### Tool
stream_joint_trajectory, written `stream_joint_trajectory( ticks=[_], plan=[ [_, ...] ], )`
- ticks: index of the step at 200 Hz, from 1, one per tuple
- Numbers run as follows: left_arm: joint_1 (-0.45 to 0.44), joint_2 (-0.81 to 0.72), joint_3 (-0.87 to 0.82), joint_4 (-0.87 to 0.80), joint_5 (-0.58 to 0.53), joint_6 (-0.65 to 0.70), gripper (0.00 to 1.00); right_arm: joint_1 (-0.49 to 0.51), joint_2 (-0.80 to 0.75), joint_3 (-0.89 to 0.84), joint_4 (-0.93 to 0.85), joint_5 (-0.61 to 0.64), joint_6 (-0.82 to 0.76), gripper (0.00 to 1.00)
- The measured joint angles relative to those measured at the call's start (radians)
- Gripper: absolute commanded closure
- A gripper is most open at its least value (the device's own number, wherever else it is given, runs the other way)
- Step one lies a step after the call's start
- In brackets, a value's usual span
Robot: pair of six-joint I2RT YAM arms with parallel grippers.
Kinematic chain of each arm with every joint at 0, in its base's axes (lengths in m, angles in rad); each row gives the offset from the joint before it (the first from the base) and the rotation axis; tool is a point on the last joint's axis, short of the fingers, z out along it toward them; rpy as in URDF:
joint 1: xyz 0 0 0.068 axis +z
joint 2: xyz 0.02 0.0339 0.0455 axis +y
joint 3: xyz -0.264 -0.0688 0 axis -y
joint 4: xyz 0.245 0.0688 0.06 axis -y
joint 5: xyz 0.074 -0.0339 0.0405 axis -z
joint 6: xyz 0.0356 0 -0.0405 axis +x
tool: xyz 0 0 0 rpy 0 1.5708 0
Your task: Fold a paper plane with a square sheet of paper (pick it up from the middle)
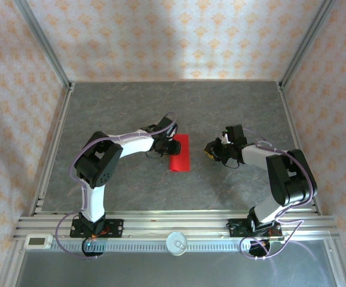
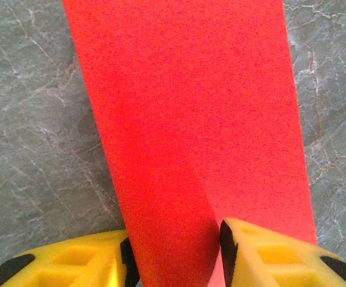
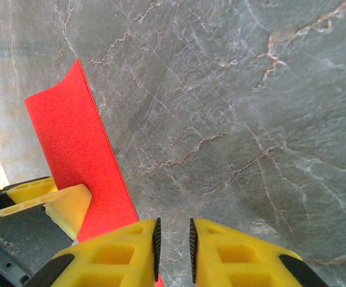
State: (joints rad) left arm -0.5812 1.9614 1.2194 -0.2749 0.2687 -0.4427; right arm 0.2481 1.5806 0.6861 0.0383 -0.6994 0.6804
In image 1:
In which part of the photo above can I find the grey metal panel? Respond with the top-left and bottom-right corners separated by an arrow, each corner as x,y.
14,239 -> 341,287

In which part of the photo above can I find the small white display device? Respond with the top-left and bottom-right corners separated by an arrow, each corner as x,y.
25,234 -> 54,250

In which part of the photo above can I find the aluminium table edge rail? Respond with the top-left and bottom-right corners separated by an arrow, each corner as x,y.
30,83 -> 75,216
277,82 -> 321,216

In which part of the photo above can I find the long aluminium mounting rail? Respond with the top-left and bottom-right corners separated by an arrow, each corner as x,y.
13,210 -> 339,242

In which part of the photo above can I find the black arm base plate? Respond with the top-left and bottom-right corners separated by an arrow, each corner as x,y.
228,219 -> 283,239
70,219 -> 124,239

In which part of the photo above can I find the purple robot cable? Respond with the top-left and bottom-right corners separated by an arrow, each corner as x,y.
54,112 -> 179,261
239,127 -> 317,261

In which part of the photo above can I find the black round cable port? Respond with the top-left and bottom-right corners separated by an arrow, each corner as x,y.
81,238 -> 105,260
248,239 -> 271,260

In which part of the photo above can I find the grey slotted cable duct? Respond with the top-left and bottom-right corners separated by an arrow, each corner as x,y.
51,240 -> 284,254

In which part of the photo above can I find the aluminium corner post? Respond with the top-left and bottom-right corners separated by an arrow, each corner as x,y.
13,0 -> 74,90
278,0 -> 336,89

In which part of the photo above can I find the aluminium frame strut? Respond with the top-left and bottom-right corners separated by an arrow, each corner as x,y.
323,239 -> 346,287
0,240 -> 27,287

